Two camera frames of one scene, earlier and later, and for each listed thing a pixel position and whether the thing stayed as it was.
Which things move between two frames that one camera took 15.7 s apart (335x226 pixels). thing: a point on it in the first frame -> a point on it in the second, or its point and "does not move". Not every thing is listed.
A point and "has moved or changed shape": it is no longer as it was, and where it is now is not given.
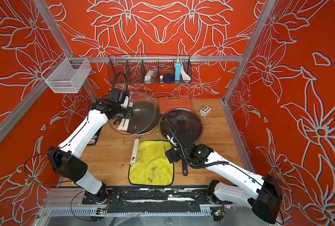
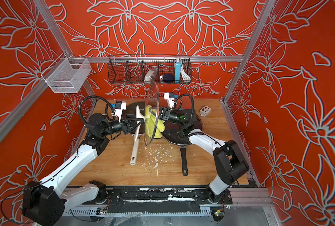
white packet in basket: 150,76 does not move
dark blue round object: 168,78 does not move
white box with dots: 204,110 does not move
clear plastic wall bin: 67,75 does not move
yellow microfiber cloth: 152,166 -> 154,125
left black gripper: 130,112 -> 126,126
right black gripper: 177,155 -> 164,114
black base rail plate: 155,199 does not move
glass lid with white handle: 139,119 has moved or changed shape
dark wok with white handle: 146,118 does not move
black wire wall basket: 151,69 does not move
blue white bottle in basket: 178,72 does not move
